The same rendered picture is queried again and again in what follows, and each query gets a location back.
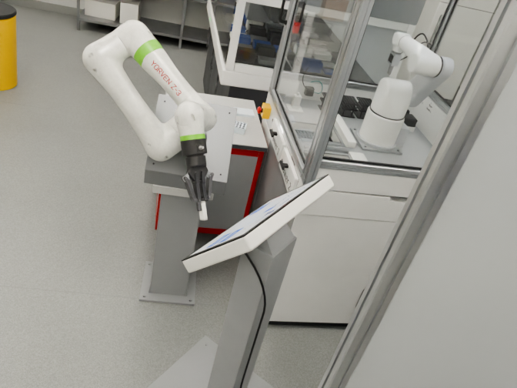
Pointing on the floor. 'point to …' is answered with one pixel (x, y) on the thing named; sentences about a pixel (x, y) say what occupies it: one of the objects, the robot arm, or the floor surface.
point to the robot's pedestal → (172, 250)
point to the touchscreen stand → (235, 329)
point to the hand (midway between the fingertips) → (202, 210)
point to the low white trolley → (246, 152)
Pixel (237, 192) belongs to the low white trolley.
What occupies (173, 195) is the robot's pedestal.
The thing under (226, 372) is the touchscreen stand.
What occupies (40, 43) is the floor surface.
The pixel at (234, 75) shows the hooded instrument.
